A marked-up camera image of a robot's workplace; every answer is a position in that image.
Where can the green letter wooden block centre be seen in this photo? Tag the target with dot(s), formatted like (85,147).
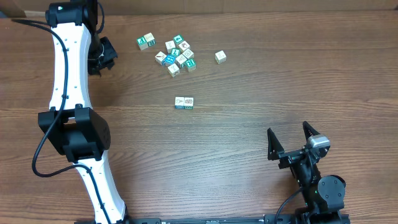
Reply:
(175,52)

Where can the plain wooden block lower middle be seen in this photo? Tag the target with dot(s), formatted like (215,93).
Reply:
(173,69)

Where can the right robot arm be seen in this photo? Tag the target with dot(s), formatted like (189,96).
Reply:
(323,196)

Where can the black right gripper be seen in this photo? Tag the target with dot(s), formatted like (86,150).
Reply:
(290,157)

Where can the plain wooden block green side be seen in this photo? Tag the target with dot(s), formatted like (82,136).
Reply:
(150,39)

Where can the wooden block brown picture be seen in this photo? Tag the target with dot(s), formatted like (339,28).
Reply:
(188,54)

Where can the brown cardboard backdrop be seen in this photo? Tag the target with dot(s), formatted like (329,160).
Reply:
(142,7)

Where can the wooden block animal picture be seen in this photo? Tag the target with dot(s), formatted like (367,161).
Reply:
(184,45)

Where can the plain wooden block centre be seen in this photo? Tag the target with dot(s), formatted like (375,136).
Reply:
(180,61)

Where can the lone plain wooden block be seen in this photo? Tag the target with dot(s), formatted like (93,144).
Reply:
(220,57)

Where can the green-top wooden block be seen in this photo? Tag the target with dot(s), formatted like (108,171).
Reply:
(191,65)
(178,39)
(142,43)

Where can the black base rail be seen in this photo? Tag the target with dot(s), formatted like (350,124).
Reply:
(211,221)

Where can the plain wooden block upper middle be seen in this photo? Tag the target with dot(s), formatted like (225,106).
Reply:
(170,45)

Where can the wooden block pencil picture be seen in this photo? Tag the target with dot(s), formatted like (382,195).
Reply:
(160,58)

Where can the wooden block green edge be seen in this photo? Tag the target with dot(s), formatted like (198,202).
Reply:
(188,103)

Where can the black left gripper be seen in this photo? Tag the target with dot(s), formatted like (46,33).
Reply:
(95,68)

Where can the blue-top wooden block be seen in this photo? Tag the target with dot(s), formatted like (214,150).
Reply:
(169,60)

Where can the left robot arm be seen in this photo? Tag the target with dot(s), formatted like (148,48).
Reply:
(74,129)

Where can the wooden block blue edge lowest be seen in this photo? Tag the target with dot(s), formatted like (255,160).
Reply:
(179,102)

